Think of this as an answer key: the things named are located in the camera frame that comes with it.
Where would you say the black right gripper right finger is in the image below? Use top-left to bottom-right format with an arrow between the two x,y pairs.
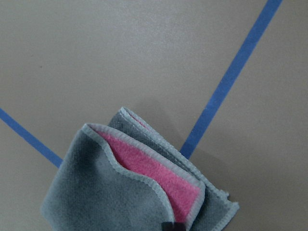
174,223 -> 186,231

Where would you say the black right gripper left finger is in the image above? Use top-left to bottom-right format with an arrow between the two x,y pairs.
161,222 -> 174,231

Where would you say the pink and grey towel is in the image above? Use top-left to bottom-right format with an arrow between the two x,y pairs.
41,107 -> 239,231

